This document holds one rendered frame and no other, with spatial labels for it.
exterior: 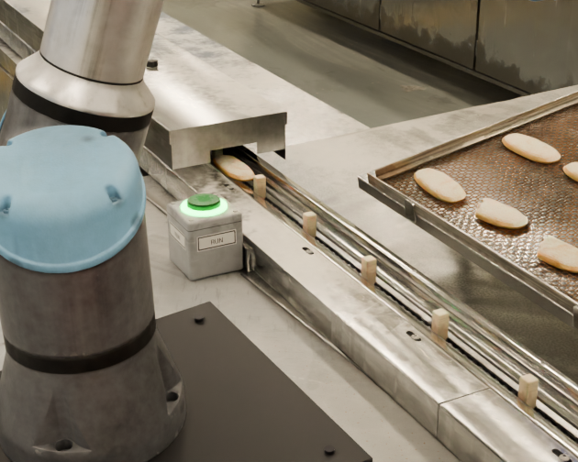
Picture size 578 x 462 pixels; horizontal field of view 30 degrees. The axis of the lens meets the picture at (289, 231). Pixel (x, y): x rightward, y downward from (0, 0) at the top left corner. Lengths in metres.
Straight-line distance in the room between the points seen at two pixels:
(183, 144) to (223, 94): 0.16
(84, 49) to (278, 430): 0.33
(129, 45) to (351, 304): 0.41
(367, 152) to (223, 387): 0.81
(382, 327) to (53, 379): 0.39
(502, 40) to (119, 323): 3.60
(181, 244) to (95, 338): 0.49
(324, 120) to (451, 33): 2.79
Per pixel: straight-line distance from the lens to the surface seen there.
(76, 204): 0.74
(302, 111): 1.86
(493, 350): 1.08
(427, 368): 1.02
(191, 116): 1.51
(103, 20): 0.85
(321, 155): 1.64
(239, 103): 1.57
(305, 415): 0.88
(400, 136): 1.73
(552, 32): 4.07
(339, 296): 1.14
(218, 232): 1.25
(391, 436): 1.00
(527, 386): 1.00
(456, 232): 1.22
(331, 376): 1.08
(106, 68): 0.86
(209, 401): 0.90
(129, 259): 0.77
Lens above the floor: 1.40
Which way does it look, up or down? 25 degrees down
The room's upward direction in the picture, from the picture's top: straight up
